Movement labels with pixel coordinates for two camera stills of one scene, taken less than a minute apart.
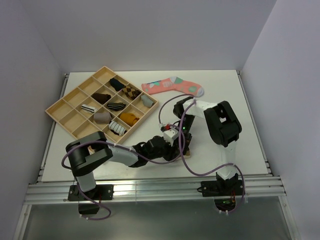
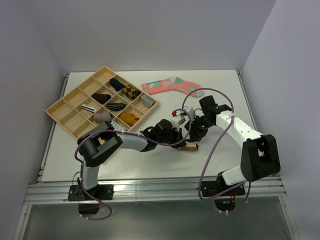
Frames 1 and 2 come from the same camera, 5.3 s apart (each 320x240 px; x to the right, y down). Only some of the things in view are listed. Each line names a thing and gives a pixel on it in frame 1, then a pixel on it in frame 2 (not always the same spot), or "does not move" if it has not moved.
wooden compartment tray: [105, 101] does not move
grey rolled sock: [146, 101] does not move
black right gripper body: [186, 124] -> [200, 125]
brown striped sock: [187, 155] -> [191, 146]
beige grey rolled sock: [103, 117] does not move
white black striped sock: [117, 128] does not move
